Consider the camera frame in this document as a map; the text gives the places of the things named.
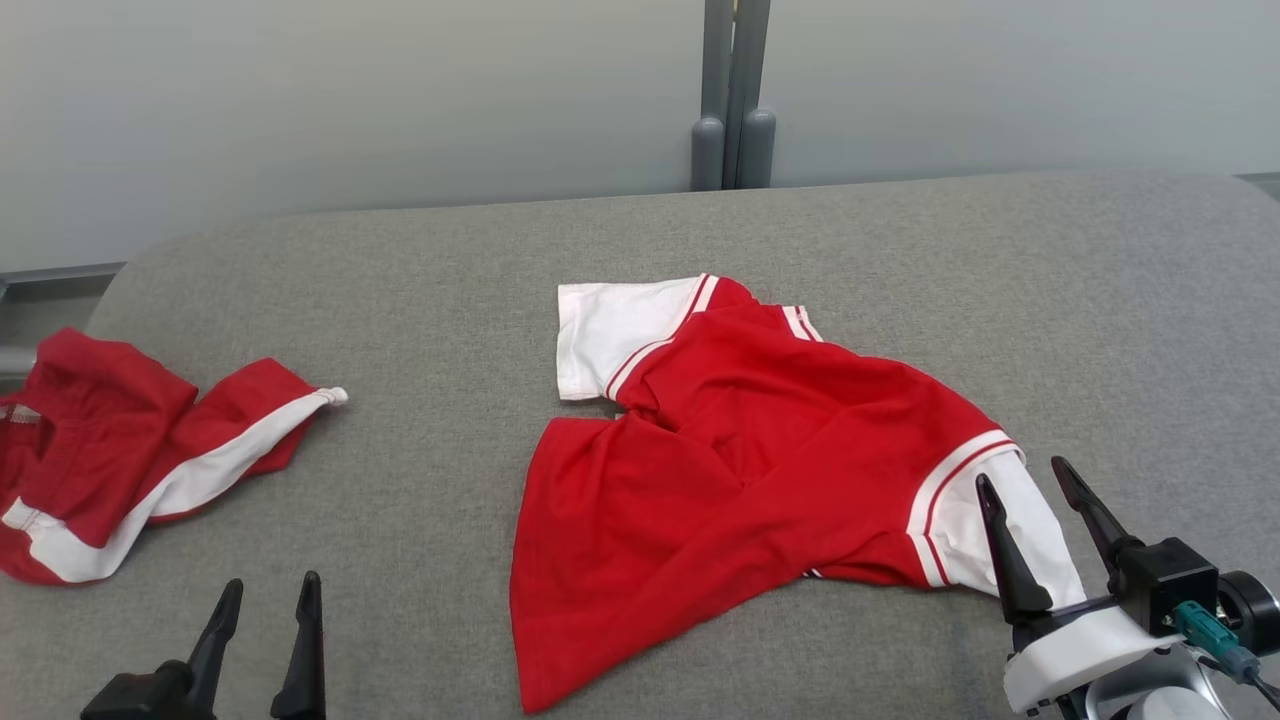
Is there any red white jersey shirt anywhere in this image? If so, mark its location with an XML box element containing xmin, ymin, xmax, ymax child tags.
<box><xmin>508</xmin><ymin>273</ymin><xmax>1088</xmax><ymax>714</ymax></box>

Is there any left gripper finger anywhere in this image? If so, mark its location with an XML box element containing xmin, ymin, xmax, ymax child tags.
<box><xmin>269</xmin><ymin>571</ymin><xmax>327</xmax><ymax>720</ymax></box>
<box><xmin>184</xmin><ymin>578</ymin><xmax>245</xmax><ymax>720</ymax></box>

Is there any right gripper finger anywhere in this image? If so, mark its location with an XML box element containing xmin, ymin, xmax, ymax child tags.
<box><xmin>975</xmin><ymin>473</ymin><xmax>1055</xmax><ymax>627</ymax></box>
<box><xmin>1050</xmin><ymin>456</ymin><xmax>1145</xmax><ymax>577</ymax></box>

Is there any grey vertical partition post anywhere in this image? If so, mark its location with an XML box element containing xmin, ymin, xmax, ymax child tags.
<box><xmin>702</xmin><ymin>0</ymin><xmax>772</xmax><ymax>189</ymax></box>

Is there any right teal cable connector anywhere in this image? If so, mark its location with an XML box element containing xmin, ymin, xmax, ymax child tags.
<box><xmin>1172</xmin><ymin>600</ymin><xmax>1263</xmax><ymax>683</ymax></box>

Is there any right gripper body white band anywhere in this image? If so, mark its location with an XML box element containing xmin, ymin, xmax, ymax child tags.
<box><xmin>1003</xmin><ymin>597</ymin><xmax>1187</xmax><ymax>715</ymax></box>

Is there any grey rounded post stub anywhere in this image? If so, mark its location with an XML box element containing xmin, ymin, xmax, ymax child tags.
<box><xmin>738</xmin><ymin>107</ymin><xmax>778</xmax><ymax>189</ymax></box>
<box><xmin>690</xmin><ymin>116</ymin><xmax>725</xmax><ymax>192</ymax></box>

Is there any red shorts white trim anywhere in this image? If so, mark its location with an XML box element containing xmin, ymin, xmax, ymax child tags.
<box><xmin>0</xmin><ymin>327</ymin><xmax>349</xmax><ymax>587</ymax></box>

